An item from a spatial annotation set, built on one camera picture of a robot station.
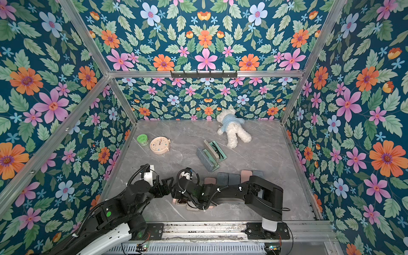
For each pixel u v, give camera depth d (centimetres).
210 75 92
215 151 100
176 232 75
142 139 104
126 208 52
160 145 104
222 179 88
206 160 91
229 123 106
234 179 89
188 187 59
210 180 89
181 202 81
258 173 91
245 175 89
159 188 62
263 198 47
